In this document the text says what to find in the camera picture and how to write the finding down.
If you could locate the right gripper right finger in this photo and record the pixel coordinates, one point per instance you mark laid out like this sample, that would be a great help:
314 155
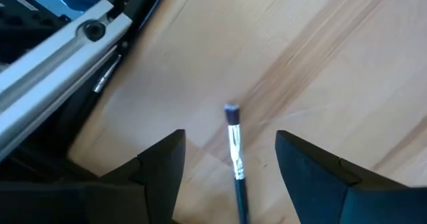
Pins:
333 197

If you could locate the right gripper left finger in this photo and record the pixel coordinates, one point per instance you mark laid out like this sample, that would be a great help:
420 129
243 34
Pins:
100 200

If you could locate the thin black paint brush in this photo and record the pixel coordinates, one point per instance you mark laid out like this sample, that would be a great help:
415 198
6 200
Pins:
235 150
106 75

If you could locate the white frame bracket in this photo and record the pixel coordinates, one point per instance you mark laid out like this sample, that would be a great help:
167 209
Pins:
50 67

